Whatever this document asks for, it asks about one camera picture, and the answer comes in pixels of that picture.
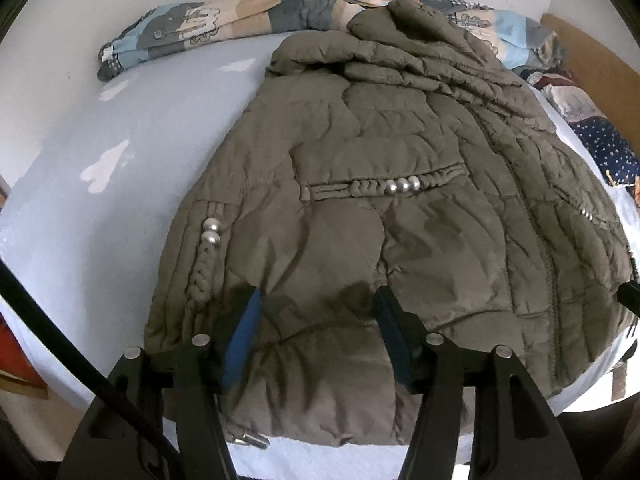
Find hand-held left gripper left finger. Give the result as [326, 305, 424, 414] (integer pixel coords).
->
[57, 287, 263, 480]

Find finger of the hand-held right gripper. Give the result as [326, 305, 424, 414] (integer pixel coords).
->
[617, 280, 640, 318]

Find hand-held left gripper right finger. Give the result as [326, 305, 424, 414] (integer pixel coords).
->
[372, 285, 583, 480]

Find olive quilted hooded jacket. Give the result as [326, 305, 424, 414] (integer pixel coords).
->
[144, 0, 640, 447]

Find navy star print pillow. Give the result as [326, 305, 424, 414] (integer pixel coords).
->
[570, 116, 640, 188]

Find bed with light blue sheet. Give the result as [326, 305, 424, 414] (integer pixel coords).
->
[0, 30, 640, 463]

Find striped red and white pillow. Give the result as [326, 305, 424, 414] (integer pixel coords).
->
[520, 67, 596, 123]

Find red box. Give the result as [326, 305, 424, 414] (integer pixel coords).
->
[0, 317, 48, 401]

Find wooden headboard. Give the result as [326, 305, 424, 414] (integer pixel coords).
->
[540, 12, 640, 126]

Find patterned patchwork quilt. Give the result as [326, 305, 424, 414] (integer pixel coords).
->
[96, 0, 566, 82]

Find black cable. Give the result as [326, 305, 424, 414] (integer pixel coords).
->
[0, 262, 183, 468]

